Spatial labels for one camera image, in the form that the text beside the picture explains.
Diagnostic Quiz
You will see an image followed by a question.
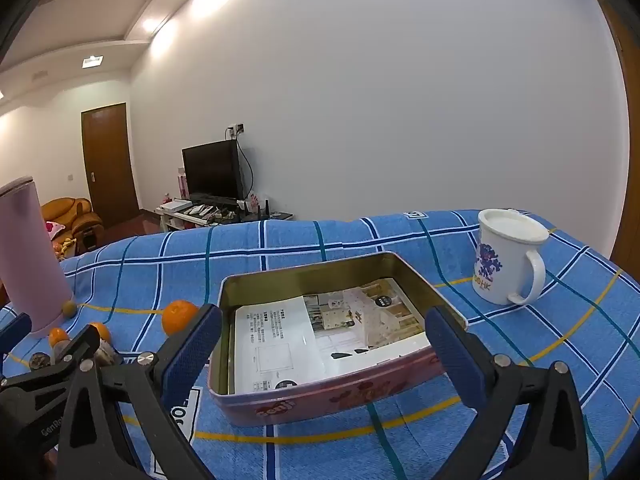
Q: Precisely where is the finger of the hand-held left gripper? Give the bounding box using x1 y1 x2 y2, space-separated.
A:
0 312 33 376
0 327 103 387

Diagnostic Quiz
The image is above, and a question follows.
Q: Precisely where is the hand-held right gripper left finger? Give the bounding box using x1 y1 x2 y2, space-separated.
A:
57 304 223 480

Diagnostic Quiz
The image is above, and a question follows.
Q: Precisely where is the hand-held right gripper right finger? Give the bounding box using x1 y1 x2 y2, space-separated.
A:
424 305 591 480

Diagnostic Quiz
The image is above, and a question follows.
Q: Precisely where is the pink tin box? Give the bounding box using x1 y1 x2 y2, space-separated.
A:
207 251 468 428

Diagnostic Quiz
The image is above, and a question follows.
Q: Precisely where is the pink cylindrical kettle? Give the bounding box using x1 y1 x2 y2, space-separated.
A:
0 176 73 335

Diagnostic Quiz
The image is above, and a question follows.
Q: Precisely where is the printed paper sheet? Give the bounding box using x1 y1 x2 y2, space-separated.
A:
234 278 432 395

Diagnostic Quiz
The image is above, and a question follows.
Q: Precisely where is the white mug with blue print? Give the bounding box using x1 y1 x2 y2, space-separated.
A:
471 208 550 307

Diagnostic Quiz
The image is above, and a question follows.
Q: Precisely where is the brown leather armchair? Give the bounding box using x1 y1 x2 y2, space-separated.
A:
40 197 103 253

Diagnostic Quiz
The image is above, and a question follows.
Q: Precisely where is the white television stand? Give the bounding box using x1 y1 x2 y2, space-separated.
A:
155 202 296 233

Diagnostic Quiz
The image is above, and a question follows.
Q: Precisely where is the blue plaid blanket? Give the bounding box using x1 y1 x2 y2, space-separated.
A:
0 208 640 480

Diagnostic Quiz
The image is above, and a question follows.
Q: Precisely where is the black television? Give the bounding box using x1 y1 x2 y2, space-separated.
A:
181 139 245 201

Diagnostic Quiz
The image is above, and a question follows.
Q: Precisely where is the brown wooden door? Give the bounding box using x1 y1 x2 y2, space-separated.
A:
81 102 140 226

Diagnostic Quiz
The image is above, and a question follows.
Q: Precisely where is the black power cable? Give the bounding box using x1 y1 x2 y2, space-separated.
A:
236 137 256 196

